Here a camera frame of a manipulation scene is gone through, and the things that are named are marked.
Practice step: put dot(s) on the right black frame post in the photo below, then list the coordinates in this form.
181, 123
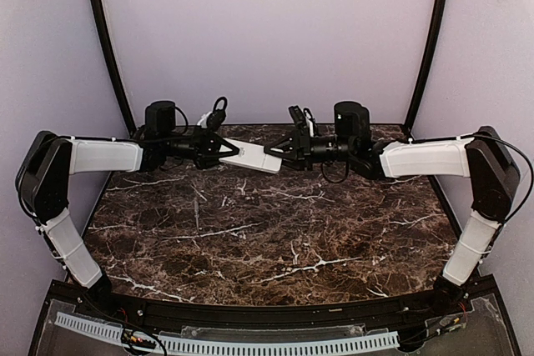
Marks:
426, 63

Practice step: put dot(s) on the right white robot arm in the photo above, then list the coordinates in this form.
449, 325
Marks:
481, 157

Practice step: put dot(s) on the white remote control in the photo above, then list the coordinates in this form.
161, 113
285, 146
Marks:
252, 156

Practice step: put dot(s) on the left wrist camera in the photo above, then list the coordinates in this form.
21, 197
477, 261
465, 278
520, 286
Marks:
215, 118

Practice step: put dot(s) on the white slotted cable duct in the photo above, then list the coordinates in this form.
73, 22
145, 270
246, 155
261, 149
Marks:
211, 341

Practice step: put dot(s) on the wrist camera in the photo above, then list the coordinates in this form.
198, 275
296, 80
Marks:
304, 121
215, 118

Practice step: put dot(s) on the left black frame post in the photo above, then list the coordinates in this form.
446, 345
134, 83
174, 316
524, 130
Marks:
110, 60

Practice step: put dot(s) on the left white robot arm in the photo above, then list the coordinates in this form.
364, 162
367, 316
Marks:
43, 178

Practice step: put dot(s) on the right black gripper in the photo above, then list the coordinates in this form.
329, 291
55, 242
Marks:
300, 148

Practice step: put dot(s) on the black front rail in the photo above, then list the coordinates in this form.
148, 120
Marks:
390, 313

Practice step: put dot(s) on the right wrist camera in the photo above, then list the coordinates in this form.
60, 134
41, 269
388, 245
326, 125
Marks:
304, 121

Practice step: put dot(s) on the black frame post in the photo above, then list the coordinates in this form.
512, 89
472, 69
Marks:
110, 60
426, 63

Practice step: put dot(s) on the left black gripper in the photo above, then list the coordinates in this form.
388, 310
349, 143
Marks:
202, 150

